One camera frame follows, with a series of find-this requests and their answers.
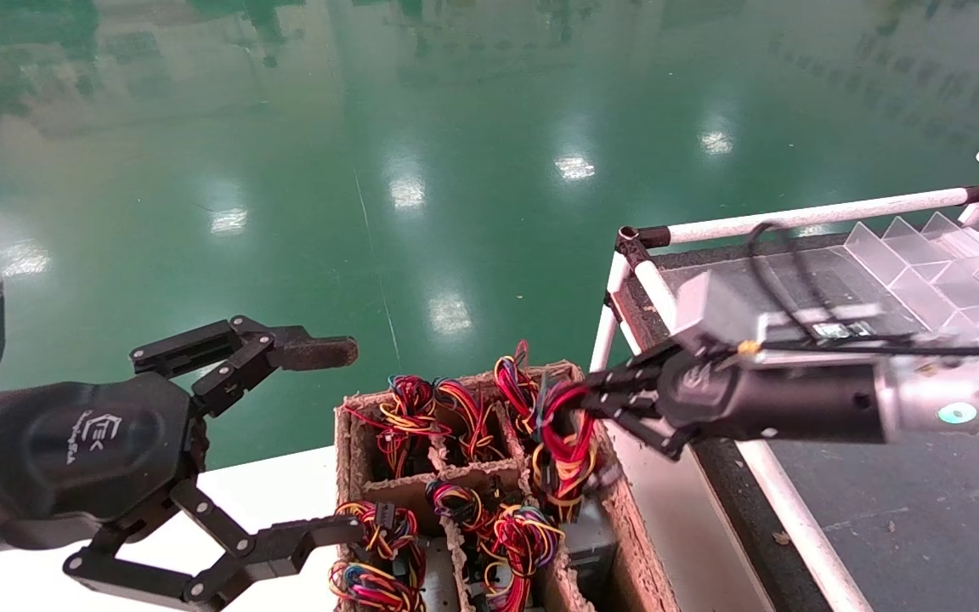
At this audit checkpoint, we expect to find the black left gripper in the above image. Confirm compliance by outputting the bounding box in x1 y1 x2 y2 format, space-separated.
0 315 365 612

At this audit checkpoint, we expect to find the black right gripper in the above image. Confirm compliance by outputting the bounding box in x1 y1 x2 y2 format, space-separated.
579 344 888 462

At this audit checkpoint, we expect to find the grey power supply with wires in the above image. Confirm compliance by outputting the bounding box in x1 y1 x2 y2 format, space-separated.
528 374 624 587

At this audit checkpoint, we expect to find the white cart leg pipe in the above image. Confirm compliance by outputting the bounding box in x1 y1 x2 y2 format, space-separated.
589 253 631 388

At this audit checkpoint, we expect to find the brown cardboard divider box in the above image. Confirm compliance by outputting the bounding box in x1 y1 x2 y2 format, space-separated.
334 360 682 612

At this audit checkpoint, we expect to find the white cart crossbar pipe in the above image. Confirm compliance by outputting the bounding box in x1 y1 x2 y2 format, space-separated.
668 187 971 245

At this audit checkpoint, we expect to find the clear acrylic divider tray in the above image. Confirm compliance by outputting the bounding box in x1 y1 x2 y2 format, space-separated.
842 212 979 337

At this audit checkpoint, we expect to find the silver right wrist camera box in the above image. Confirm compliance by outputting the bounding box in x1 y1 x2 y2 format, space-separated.
672 270 881 358

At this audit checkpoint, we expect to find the coloured wire harness bundle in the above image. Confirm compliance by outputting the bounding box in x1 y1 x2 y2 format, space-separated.
328 557 427 612
432 378 495 464
335 500 418 566
477 501 567 612
494 342 546 426
424 479 490 532
343 375 448 477

